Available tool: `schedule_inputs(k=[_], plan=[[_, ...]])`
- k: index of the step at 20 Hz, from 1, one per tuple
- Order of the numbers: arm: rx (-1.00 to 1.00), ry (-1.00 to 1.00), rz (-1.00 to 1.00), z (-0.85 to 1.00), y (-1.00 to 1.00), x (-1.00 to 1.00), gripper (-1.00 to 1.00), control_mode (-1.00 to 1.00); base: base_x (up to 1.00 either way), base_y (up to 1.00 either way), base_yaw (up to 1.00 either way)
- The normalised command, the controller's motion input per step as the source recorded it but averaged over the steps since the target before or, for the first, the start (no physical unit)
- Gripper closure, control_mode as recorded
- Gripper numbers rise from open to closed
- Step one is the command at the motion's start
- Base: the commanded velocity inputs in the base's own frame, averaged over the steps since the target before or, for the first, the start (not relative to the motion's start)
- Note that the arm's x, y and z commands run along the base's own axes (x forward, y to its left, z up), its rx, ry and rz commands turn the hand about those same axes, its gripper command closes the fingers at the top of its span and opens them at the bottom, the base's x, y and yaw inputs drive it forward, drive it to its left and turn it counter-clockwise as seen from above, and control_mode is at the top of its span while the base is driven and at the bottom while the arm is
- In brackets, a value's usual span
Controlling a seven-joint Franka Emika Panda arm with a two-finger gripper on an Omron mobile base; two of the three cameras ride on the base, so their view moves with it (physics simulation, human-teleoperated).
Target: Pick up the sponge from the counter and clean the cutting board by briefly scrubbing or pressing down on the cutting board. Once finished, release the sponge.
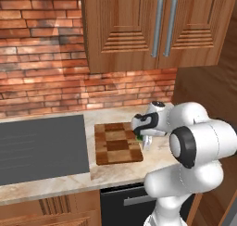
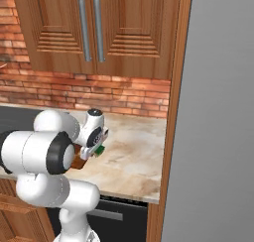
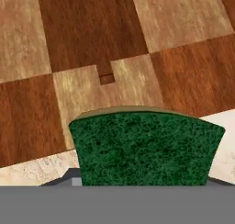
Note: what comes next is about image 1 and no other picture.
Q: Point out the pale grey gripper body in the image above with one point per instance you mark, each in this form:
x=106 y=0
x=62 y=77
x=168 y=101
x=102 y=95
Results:
x=147 y=142

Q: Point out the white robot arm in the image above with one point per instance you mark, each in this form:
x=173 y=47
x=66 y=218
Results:
x=191 y=174

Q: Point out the green sponge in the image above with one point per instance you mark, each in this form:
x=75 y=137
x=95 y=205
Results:
x=139 y=138

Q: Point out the wooden chequered cutting board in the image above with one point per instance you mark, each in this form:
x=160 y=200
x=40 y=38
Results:
x=117 y=144

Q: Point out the black dishwasher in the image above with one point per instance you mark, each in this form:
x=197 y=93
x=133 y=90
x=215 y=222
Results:
x=123 y=211

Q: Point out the tall wooden cupboard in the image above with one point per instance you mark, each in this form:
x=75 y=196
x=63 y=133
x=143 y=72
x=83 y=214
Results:
x=213 y=87

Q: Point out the dark grey hob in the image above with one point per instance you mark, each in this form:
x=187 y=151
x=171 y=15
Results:
x=40 y=149

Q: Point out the wooden drawer front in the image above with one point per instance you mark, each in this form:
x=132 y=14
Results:
x=49 y=208

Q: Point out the wooden wall cupboard door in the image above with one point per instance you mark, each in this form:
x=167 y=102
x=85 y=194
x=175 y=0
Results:
x=123 y=26
x=197 y=26

